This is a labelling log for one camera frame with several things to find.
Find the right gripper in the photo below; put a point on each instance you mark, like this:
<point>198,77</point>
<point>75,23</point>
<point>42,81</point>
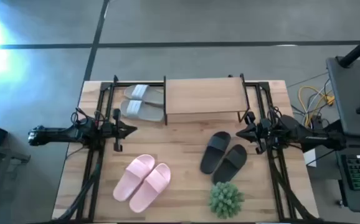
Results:
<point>261,133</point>

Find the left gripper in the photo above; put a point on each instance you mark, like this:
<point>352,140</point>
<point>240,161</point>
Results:
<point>117,130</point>

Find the grey slide sandal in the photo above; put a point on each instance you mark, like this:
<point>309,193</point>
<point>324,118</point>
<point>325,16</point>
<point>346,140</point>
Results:
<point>142,110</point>
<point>145,93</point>

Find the black slide sandal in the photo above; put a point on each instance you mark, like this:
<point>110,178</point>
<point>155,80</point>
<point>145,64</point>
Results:
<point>230,165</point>
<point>214,152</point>

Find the pink slide sandal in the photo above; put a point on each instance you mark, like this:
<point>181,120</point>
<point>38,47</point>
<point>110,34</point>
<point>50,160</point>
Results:
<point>150,188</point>
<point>133,177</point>

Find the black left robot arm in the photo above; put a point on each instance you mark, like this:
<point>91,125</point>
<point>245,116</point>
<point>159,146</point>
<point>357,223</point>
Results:
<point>58,134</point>

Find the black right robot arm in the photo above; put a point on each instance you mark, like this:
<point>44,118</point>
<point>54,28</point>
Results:
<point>310,137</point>

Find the green artificial plant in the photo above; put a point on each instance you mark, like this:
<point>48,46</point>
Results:
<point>226,200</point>

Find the grey side desk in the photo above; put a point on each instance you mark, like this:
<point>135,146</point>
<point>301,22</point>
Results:
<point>351,93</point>

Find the dark grey equipment stand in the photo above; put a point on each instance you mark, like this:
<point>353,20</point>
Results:
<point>12,154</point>

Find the black pole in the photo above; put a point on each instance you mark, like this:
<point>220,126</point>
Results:
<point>359,49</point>

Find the black aluminium rig frame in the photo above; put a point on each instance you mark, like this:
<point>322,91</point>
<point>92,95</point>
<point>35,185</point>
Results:
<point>142,84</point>

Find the wooden shelf black metal frame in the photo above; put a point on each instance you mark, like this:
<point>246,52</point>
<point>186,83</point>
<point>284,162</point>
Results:
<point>205,95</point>

